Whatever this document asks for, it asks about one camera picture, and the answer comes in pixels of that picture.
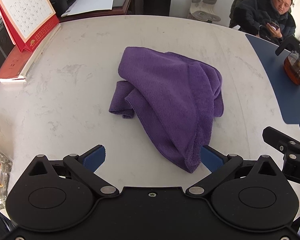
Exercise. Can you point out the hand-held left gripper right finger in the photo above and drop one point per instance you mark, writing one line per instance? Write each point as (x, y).
(211, 158)

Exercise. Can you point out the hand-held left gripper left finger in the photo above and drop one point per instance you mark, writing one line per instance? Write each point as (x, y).
(96, 156)

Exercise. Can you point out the purple towel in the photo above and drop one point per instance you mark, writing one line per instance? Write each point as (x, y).
(165, 92)

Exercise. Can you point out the blue table mat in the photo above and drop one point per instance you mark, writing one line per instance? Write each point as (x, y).
(272, 67)

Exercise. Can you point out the glass ashtray with peels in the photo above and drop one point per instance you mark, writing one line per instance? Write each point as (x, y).
(2, 180)

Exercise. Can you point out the red cover book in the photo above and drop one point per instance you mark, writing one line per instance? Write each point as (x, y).
(9, 65)

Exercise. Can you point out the grey back support cushion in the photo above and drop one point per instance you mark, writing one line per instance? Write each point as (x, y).
(202, 10)

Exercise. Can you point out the white paper sheet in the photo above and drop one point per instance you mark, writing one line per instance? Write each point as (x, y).
(89, 2)

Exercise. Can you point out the red and white desk calendar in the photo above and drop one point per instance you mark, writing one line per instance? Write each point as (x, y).
(27, 7)

